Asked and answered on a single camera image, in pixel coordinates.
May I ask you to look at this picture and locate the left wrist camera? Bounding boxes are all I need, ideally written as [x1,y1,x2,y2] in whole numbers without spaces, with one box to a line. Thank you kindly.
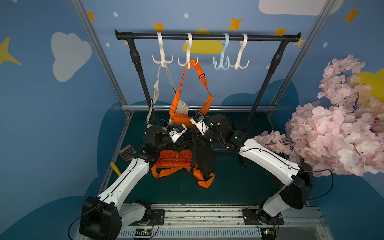
[169,124,187,143]

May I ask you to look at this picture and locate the orange sling bag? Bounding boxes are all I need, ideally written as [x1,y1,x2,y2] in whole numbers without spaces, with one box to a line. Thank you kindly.
[169,60,214,129]

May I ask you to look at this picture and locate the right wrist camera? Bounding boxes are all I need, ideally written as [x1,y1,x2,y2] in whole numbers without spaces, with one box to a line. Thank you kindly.
[190,112,209,135]

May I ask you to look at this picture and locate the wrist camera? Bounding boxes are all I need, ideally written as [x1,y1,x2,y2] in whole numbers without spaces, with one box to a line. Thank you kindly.
[190,112,209,135]
[169,124,187,143]

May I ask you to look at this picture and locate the black sling bag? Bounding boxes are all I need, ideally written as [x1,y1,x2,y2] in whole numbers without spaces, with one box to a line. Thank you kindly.
[182,131,215,181]

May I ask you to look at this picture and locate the left controller board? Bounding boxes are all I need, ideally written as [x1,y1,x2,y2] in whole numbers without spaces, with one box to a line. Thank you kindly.
[134,228,153,240]

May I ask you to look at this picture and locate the white hook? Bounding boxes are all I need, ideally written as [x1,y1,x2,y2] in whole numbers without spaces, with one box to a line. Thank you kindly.
[230,34,250,70]
[152,32,173,68]

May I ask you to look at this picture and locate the white canvas bag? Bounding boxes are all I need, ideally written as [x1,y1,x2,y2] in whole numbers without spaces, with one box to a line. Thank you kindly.
[146,64,189,128]

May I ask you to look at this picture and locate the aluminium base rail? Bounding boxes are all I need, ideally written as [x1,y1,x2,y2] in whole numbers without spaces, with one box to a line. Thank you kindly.
[117,204,333,240]

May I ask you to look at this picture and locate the pink cherry blossom tree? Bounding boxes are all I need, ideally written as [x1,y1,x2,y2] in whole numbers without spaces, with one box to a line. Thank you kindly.
[255,55,384,177]

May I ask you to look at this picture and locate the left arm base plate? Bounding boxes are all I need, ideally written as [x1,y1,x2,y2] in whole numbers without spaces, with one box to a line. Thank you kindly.
[147,209,165,226]

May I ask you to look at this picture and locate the white hook far left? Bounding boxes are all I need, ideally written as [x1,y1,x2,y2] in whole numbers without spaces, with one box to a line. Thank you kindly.
[152,32,173,68]

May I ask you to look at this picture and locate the orange waist bag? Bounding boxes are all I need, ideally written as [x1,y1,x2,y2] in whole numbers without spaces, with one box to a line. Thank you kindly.
[151,150,215,189]

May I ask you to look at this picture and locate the controller board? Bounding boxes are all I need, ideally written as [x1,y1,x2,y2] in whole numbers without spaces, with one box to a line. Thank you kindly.
[134,228,153,240]
[261,228,277,240]

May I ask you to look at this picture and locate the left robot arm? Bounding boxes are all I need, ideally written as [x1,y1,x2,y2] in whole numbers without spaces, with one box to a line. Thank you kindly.
[77,124,188,240]

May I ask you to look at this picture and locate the white hook far right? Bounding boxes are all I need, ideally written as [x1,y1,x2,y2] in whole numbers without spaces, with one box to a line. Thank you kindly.
[230,34,250,70]

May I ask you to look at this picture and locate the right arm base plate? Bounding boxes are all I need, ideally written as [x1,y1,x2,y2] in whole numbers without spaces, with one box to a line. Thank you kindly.
[242,209,284,225]

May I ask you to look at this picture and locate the black clothes rack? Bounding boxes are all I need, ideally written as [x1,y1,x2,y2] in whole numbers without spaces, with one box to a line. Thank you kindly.
[115,30,302,132]

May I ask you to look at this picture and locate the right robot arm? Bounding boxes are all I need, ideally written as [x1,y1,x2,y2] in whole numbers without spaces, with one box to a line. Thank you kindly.
[196,115,316,225]

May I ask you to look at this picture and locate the right controller board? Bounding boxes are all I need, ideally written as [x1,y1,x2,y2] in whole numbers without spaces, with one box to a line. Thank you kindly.
[261,228,277,240]

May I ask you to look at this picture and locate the yellow plastic scoop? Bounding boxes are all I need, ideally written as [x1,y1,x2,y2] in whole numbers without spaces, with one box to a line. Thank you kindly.
[110,162,122,176]

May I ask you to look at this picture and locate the light blue hook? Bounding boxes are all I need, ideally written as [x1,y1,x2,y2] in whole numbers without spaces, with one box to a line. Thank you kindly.
[213,33,230,70]

